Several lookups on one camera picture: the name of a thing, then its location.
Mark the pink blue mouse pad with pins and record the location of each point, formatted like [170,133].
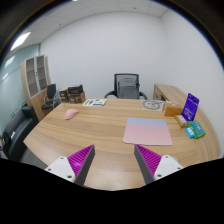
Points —
[147,132]

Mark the brown cardboard box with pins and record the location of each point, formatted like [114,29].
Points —
[171,109]

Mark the small black office chair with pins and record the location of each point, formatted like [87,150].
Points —
[50,98]

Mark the wooden desk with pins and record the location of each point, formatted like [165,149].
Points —
[114,166]

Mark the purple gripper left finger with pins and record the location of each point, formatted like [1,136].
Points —
[75,167]

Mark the wooden glass-door cabinet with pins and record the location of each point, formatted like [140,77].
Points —
[35,79]

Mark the green packet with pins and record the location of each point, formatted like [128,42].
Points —
[197,129]

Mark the blue small packet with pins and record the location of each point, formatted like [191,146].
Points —
[189,132]

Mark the grey mesh office chair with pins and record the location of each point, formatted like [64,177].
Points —
[126,86]

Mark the black sofa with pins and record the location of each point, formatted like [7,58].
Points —
[20,125]

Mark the brown boxes stack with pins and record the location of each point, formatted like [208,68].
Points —
[72,94]

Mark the purple standing card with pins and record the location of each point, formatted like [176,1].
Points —
[190,107]

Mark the wooden side cabinet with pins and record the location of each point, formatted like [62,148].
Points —
[169,93]

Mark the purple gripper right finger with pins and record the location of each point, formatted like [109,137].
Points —
[154,166]

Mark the white green paper sheet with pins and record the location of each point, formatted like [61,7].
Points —
[94,102]

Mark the yellow small box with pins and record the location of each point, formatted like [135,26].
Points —
[181,121]

